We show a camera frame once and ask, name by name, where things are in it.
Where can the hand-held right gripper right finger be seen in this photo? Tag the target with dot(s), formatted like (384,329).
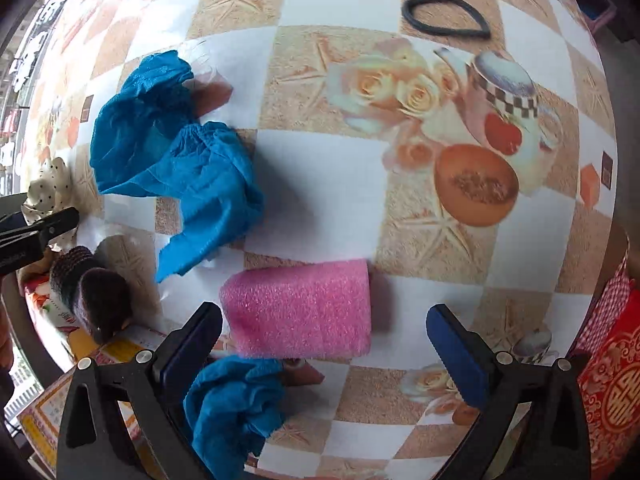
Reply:
(460,355)

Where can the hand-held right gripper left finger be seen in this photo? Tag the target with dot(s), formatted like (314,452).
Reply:
(192,345)

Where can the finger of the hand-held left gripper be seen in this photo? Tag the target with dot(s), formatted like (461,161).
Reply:
(45,227)
(20,259)

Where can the white polka dot scrunchie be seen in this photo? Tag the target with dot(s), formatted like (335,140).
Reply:
(47,187)

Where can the large pink sponge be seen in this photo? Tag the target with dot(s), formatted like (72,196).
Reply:
(300,310)

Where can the floral tissue packet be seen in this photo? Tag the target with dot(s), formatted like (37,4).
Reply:
(45,310)

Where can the red gingham cloth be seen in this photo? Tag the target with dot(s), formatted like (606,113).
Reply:
(610,300)

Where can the large glass window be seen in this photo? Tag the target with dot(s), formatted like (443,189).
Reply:
(30,60)

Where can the checkered printed tablecloth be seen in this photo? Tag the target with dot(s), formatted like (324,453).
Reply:
(325,185)

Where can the black hair band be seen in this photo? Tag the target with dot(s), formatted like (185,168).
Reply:
(407,12)

